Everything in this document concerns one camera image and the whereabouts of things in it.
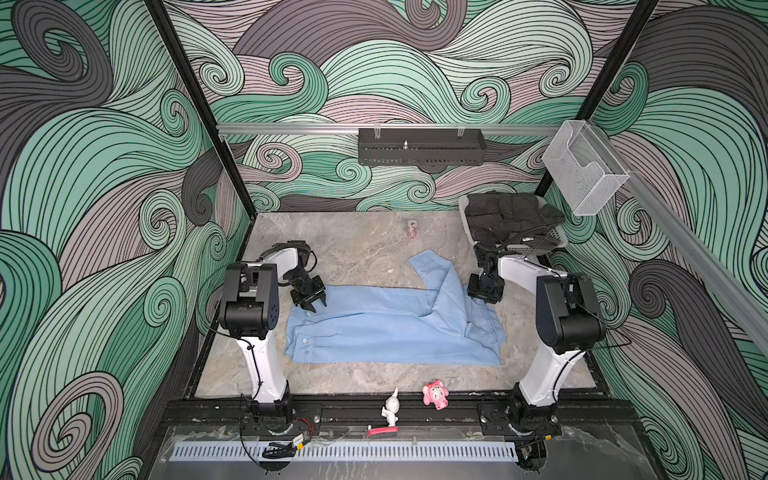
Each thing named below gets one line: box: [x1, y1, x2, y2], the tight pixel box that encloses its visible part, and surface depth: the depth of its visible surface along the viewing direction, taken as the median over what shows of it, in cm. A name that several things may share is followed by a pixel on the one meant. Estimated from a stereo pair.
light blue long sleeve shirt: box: [284, 249, 507, 365], surface depth 89 cm
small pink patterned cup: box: [406, 219, 419, 239], surface depth 112 cm
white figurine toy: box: [382, 388, 400, 427], surface depth 74 cm
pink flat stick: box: [366, 426, 399, 436], surface depth 70 cm
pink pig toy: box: [422, 379, 449, 411], surface depth 77 cm
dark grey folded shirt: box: [465, 190, 565, 246], surface depth 113 cm
